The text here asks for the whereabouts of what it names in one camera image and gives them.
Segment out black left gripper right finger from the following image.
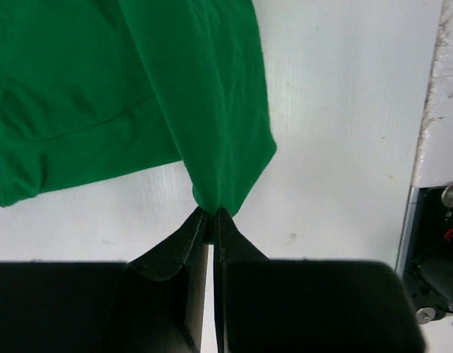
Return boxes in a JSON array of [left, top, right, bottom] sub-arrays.
[[213, 209, 425, 352]]

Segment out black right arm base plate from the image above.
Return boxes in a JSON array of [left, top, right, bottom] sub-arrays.
[[396, 183, 453, 324]]

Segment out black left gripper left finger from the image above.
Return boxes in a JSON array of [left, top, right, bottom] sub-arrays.
[[0, 209, 209, 352]]

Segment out green t shirt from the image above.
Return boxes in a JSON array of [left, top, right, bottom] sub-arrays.
[[0, 0, 278, 245]]

